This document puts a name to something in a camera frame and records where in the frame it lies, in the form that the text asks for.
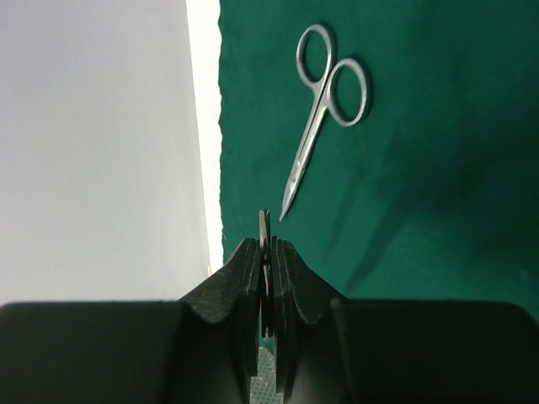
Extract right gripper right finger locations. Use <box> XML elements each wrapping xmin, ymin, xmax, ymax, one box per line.
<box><xmin>272</xmin><ymin>240</ymin><xmax>538</xmax><ymax>403</ymax></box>

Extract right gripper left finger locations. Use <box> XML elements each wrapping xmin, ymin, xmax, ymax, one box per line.
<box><xmin>1</xmin><ymin>238</ymin><xmax>261</xmax><ymax>403</ymax></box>

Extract metal mesh instrument tray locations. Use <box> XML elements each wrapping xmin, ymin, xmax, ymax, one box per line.
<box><xmin>249</xmin><ymin>347</ymin><xmax>283</xmax><ymax>404</ymax></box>

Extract steel surgical forceps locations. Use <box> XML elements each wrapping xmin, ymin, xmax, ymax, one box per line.
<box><xmin>259</xmin><ymin>210</ymin><xmax>275</xmax><ymax>338</ymax></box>

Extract green surgical drape cloth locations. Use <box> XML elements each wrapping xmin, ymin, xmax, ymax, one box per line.
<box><xmin>219</xmin><ymin>1</ymin><xmax>538</xmax><ymax>314</ymax></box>

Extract steel surgical scissors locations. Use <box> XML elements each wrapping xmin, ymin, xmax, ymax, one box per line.
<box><xmin>279</xmin><ymin>24</ymin><xmax>371</xmax><ymax>221</ymax></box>

